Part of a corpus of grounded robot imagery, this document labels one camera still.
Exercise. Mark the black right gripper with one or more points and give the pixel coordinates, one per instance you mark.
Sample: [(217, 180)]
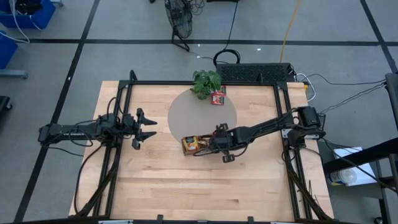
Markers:
[(225, 140)]

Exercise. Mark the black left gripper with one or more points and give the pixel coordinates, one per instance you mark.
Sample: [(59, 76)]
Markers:
[(127, 127)]

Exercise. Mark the beige tea packet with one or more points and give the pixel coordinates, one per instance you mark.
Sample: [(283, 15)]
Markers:
[(202, 142)]

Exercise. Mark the orange mango tea packet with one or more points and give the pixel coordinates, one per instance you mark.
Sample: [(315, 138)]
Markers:
[(190, 144)]

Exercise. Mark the wooden three-compartment tray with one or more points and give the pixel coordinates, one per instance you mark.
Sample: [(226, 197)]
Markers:
[(186, 152)]

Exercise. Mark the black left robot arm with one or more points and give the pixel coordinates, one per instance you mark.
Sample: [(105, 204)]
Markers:
[(71, 130)]

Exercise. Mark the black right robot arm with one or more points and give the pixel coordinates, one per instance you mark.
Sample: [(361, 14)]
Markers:
[(273, 126)]

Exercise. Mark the grey round mat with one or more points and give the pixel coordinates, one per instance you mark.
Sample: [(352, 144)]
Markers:
[(192, 115)]

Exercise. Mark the green potted plant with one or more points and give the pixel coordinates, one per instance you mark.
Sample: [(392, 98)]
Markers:
[(205, 82)]

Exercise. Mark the black mesh computer case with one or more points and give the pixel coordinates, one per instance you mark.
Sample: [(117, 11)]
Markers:
[(252, 73)]

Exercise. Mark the black floor fan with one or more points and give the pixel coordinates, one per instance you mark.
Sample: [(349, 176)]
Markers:
[(180, 18)]

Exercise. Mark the black power adapter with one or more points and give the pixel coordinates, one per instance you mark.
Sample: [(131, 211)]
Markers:
[(322, 119)]

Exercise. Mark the white round canister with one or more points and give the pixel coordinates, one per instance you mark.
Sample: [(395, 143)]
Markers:
[(343, 176)]

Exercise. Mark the grey metal foot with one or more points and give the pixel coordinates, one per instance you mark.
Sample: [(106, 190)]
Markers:
[(14, 74)]

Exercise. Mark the black metal cart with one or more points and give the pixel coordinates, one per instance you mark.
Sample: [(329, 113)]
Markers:
[(360, 155)]

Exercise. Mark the blue plastic bin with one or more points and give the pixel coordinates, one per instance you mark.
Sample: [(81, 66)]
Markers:
[(43, 15), (6, 49)]

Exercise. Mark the white box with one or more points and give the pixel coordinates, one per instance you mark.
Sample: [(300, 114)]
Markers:
[(367, 177)]

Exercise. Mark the black metal table frame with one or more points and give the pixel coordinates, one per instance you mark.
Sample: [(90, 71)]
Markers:
[(155, 82)]

